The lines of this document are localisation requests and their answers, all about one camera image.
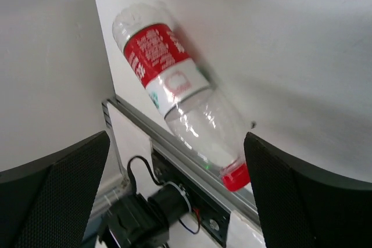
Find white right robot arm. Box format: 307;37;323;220
1;131;371;247

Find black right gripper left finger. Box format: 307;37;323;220
1;131;110;247

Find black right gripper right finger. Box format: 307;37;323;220
244;132;371;247

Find red label plastic bottle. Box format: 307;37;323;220
112;3;251;192

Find aluminium front table rail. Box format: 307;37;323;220
102;96;260;226

